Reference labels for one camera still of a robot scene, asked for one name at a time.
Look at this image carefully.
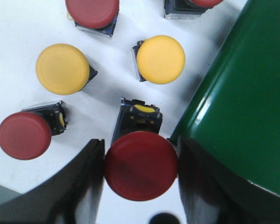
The green conveyor belt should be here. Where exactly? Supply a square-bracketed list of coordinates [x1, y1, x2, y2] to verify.
[170, 0, 280, 196]

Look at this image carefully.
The yellow mushroom push button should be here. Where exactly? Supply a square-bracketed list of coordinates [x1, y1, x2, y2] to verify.
[132, 35, 186, 84]
[35, 43, 98, 95]

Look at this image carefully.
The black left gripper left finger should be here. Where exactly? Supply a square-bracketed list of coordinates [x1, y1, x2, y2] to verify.
[0, 139, 105, 224]

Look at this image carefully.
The red mushroom push button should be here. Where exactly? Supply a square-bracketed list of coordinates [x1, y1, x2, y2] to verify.
[164, 0, 223, 20]
[105, 98, 178, 201]
[65, 0, 119, 37]
[0, 100, 67, 160]

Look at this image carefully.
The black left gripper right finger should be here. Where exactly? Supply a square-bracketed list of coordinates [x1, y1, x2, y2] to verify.
[177, 136, 280, 224]

